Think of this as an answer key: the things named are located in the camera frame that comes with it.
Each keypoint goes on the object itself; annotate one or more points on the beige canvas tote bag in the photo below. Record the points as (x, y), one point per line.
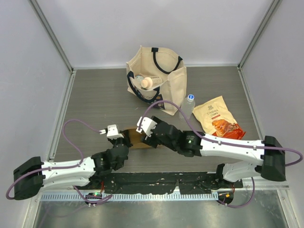
(161, 62)

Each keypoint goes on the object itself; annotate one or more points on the white slotted cable duct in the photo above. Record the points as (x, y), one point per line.
(175, 196)

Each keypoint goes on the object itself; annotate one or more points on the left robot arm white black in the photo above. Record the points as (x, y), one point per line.
(35, 175)

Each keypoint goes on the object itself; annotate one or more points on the cassava chips snack bag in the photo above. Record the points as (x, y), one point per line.
(217, 120)

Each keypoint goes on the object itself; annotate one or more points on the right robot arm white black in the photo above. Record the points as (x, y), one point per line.
(254, 158)

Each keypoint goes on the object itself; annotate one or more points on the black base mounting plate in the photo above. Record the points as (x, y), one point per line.
(159, 183)

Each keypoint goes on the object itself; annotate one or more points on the peach capped bottle in bag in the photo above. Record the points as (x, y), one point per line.
(150, 82)

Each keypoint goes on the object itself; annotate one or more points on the brown cardboard box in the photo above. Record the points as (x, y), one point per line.
(132, 139)

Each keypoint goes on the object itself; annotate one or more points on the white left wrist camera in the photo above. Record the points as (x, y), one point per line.
(111, 132)

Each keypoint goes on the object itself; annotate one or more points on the clear plastic water bottle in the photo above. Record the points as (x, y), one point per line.
(188, 105)

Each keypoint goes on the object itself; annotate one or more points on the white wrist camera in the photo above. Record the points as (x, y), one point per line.
(111, 132)
(145, 125)

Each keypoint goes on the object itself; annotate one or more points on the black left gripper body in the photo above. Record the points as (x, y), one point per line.
(124, 140)

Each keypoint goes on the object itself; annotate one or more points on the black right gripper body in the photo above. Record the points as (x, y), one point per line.
(154, 140)

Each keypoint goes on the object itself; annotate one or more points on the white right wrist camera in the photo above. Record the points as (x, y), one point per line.
(145, 125)

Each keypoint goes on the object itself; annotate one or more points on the white item in bag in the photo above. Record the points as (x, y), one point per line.
(139, 77)

